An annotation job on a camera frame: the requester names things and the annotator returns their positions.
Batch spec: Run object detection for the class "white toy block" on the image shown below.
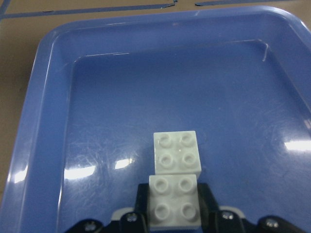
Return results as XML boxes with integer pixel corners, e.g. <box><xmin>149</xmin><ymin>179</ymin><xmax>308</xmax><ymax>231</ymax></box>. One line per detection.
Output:
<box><xmin>148</xmin><ymin>174</ymin><xmax>201</xmax><ymax>231</ymax></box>
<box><xmin>153</xmin><ymin>131</ymin><xmax>202</xmax><ymax>178</ymax></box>

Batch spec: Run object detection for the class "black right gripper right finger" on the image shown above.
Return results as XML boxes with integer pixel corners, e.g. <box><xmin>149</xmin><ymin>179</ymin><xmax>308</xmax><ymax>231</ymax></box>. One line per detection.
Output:
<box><xmin>197</xmin><ymin>183</ymin><xmax>245</xmax><ymax>233</ymax></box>

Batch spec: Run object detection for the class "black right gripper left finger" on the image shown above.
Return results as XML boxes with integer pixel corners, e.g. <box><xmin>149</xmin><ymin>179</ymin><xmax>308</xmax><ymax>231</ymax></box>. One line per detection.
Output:
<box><xmin>111</xmin><ymin>183</ymin><xmax>150</xmax><ymax>233</ymax></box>

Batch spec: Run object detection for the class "blue plastic tray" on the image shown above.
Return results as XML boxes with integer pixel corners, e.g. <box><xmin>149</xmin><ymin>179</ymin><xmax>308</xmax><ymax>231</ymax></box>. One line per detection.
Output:
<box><xmin>0</xmin><ymin>6</ymin><xmax>311</xmax><ymax>233</ymax></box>

